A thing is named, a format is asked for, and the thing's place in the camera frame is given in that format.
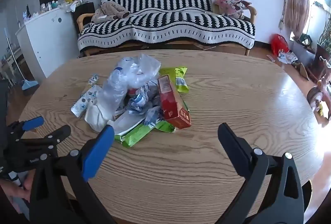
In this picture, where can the white cabinet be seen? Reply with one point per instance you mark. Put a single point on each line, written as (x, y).
(49, 37)

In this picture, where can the red plastic bag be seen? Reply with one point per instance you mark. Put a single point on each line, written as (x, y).
(279, 45)

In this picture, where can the dark low stand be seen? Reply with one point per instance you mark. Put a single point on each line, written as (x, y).
(302, 48)

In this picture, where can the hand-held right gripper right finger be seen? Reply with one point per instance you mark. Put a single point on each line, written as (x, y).
(230, 138)

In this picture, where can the white tissue paper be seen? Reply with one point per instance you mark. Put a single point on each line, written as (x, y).
(97, 116)

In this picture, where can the row of small bottles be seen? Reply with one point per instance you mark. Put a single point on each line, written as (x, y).
(50, 5)

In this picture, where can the pink tricycle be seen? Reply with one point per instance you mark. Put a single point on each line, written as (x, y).
(319, 96)

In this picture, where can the potted green plant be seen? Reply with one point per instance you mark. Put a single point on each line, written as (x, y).
(324, 42)

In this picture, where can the pink cartoon pillow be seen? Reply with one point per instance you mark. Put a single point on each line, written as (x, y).
(232, 5)

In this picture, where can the black white striped sofa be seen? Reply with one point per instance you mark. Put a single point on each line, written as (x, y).
(181, 24)

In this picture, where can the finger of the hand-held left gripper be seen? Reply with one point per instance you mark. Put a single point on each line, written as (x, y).
(58, 133)
(33, 123)

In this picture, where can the large green snack packet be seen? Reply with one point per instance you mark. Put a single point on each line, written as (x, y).
(137, 134)

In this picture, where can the black square box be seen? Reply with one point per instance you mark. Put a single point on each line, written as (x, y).
(84, 10)

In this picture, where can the pile of scattered papers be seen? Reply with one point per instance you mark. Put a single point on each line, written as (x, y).
(285, 58)

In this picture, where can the crushed clear plastic bottle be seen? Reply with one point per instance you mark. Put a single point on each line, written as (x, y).
(111, 94)

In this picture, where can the cardboard piece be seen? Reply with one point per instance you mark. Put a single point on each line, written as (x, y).
(303, 71)

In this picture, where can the small silver wrapper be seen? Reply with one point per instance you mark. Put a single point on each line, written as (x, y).
(93, 79)

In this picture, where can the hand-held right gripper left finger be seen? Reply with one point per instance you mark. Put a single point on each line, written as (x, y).
(97, 152)

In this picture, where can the red cardboard box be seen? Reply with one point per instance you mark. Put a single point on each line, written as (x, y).
(172, 102)

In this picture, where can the clear plastic bag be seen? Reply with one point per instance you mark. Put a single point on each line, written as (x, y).
(143, 68)

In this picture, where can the white blue printed wrapper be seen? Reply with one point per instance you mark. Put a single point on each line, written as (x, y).
(81, 105)

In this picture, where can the person's left hand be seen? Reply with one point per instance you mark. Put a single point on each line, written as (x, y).
(15, 189)

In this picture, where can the brown fleece garment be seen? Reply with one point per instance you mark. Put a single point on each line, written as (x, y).
(110, 13)

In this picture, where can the small green snack packet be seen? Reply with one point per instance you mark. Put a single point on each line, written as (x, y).
(181, 79)

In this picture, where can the wooden frame sofa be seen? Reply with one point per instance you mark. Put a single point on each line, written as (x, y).
(83, 19)

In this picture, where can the crumpled blue white wrapper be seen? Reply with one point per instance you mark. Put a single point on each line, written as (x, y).
(144, 105)

